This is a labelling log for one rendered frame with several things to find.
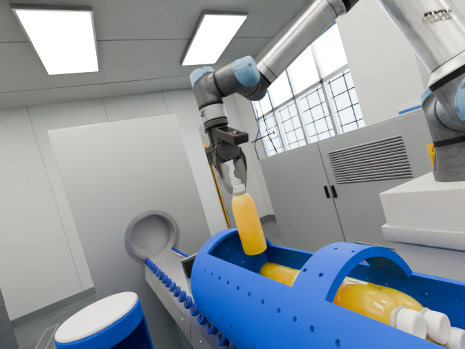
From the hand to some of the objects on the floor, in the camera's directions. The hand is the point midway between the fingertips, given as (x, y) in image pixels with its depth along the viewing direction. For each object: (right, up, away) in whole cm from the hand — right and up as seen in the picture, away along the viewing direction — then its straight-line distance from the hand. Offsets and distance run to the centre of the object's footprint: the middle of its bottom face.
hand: (238, 187), depth 71 cm
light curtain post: (+30, -131, +74) cm, 154 cm away
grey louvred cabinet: (+140, -97, +176) cm, 246 cm away
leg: (-30, -148, +101) cm, 182 cm away
